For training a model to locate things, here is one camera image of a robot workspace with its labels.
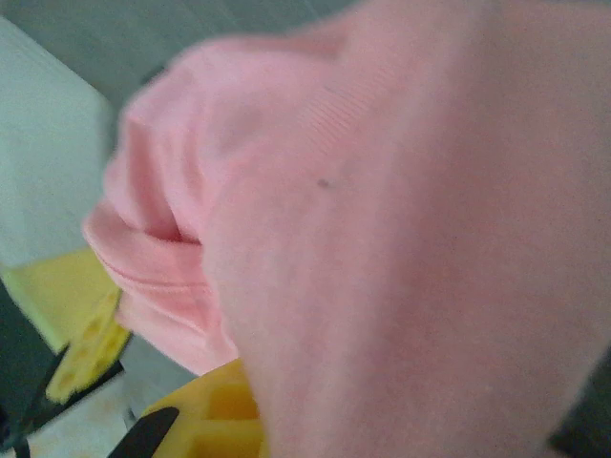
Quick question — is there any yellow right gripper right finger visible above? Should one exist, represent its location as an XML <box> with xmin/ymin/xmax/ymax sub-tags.
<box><xmin>548</xmin><ymin>362</ymin><xmax>611</xmax><ymax>458</ymax></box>

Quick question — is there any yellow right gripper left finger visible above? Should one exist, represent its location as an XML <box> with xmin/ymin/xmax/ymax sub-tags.
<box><xmin>107</xmin><ymin>357</ymin><xmax>268</xmax><ymax>458</ymax></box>

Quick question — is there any pink t-shirt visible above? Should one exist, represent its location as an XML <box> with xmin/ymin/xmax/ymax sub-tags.
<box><xmin>80</xmin><ymin>0</ymin><xmax>611</xmax><ymax>458</ymax></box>

